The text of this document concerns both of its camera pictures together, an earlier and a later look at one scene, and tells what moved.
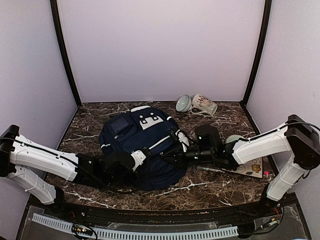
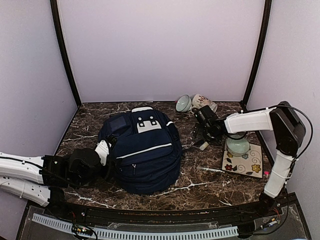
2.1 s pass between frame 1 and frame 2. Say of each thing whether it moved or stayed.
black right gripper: moved
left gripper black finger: moved
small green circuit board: stayed
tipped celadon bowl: stayed
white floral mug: stayed
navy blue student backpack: stayed
